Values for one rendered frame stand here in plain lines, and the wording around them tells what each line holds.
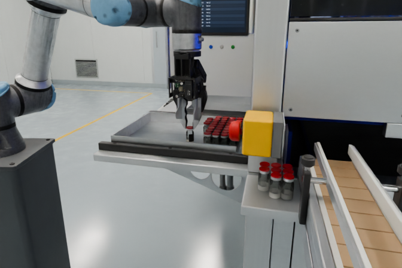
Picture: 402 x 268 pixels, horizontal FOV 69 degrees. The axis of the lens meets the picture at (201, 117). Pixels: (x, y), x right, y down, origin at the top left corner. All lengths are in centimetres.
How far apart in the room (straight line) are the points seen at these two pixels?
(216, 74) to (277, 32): 109
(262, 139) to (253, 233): 29
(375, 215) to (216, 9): 134
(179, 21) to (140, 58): 609
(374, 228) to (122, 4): 60
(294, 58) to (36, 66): 85
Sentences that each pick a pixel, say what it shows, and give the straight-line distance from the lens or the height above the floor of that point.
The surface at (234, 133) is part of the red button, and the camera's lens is 57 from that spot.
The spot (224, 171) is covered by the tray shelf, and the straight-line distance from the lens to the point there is 71.
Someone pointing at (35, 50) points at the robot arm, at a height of 113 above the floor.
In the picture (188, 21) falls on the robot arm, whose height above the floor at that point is 121.
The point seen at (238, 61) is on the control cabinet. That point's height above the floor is 103.
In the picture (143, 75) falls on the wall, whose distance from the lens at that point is 685.
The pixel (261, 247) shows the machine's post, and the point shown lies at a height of 69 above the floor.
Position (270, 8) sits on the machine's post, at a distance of 61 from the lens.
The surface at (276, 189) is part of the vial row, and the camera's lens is 58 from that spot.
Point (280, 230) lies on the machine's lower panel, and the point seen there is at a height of 74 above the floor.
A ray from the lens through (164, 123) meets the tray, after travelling 103.
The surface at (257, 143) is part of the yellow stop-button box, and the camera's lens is 56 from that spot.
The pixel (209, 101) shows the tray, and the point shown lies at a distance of 133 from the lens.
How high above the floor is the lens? 118
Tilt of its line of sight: 16 degrees down
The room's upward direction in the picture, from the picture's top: straight up
